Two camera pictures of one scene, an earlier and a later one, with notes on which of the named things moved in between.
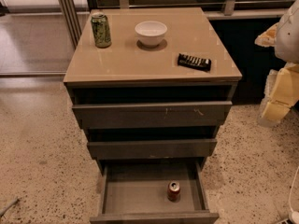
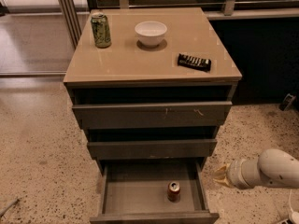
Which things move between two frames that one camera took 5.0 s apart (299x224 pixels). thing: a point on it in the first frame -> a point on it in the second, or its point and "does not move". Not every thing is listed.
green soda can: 101,30 does not move
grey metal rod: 15,202 does not move
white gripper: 288,36 -> 234,174
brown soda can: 174,190 does not move
